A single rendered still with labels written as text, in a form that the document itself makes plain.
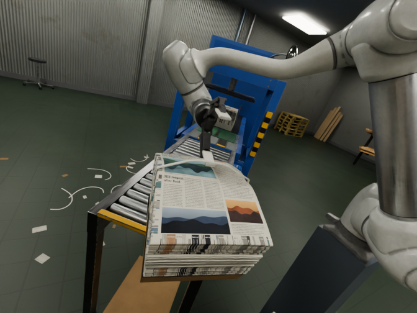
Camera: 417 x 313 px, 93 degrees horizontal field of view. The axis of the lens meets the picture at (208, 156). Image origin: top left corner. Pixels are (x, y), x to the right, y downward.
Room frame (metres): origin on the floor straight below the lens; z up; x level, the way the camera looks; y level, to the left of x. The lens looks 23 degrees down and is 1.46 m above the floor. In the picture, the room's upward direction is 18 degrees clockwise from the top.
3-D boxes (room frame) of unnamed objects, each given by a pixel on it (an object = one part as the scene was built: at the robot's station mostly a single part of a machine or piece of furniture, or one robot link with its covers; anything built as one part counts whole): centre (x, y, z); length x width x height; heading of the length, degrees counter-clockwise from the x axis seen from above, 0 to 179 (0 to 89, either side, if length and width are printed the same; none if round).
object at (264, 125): (1.87, -0.41, 1.05); 0.05 x 0.05 x 0.45; 85
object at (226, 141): (2.27, -0.01, 0.75); 0.70 x 0.65 x 0.10; 175
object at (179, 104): (2.01, 0.45, 0.77); 0.09 x 0.09 x 1.55; 85
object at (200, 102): (0.73, 0.07, 1.31); 0.09 x 0.06 x 0.09; 109
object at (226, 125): (2.84, -0.06, 0.93); 0.38 x 0.30 x 0.26; 175
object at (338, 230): (0.72, -0.67, 1.03); 0.22 x 0.18 x 0.06; 33
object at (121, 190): (1.27, 0.33, 0.74); 1.34 x 0.05 x 0.12; 175
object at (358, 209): (0.70, -0.68, 1.17); 0.18 x 0.16 x 0.22; 169
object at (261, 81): (2.27, -0.01, 1.50); 0.94 x 0.68 x 0.10; 85
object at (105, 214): (0.59, 0.15, 0.81); 0.43 x 0.03 x 0.02; 85
